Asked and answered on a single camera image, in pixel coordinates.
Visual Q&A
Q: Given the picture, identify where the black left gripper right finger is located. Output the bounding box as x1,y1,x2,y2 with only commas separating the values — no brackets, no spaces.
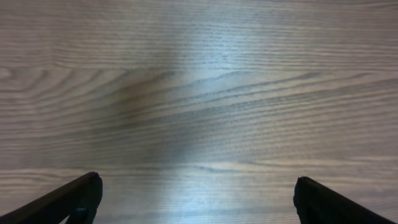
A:
293,177,395,224

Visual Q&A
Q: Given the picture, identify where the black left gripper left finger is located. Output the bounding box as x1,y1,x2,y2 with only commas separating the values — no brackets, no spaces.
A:
1,172,103,224

